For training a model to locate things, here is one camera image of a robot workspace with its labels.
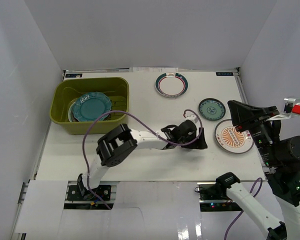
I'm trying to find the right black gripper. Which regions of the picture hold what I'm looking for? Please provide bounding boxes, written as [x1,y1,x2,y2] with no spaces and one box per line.
[226,99,279,166]

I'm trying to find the white plate with orange pattern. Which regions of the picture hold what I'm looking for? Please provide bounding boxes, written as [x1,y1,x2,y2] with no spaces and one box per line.
[214,119,254,154]

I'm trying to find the small green blue patterned plate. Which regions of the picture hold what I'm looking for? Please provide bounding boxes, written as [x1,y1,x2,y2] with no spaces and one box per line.
[198,98,226,121]

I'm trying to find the white plate with teal rim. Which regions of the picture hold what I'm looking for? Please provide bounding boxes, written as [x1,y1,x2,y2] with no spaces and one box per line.
[154,72,189,99]

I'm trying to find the teal scalloped plate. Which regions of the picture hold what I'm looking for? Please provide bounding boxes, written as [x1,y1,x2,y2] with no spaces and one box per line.
[72,92,112,122]

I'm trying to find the red and teal floral plate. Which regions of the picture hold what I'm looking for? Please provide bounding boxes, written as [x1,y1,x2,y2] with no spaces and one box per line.
[67,100,77,122]

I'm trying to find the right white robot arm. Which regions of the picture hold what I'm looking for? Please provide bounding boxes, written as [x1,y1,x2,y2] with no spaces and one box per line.
[215,98,300,240]

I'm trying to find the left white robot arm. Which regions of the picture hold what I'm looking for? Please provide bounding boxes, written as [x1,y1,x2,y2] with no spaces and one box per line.
[77,119,208,200]

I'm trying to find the green plastic bin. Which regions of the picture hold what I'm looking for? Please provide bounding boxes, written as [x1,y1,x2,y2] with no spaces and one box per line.
[50,77,129,135]

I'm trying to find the papers at back edge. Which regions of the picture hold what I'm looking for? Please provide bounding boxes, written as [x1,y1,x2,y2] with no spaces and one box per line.
[129,67,179,73]

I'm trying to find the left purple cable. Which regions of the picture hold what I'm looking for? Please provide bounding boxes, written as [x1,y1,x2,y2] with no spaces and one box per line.
[82,108,204,210]

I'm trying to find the purple cable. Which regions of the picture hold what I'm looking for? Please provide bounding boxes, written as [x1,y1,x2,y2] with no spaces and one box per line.
[82,108,204,210]
[223,108,300,240]

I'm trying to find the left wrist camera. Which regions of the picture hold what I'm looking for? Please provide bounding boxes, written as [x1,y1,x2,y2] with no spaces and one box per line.
[183,114,199,124]

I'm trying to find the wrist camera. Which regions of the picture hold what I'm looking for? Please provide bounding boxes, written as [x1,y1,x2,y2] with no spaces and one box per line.
[183,114,199,124]
[268,97,300,121]

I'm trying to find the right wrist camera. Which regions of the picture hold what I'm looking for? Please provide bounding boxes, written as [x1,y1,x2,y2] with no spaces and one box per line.
[268,97,300,121]

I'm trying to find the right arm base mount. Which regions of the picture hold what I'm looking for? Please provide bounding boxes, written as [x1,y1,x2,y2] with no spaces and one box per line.
[194,184,242,213]

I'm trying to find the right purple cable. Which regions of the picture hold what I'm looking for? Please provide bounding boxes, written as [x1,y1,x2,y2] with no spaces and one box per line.
[223,108,300,240]

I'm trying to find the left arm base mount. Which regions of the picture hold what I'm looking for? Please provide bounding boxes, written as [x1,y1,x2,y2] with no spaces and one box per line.
[64,185,114,210]

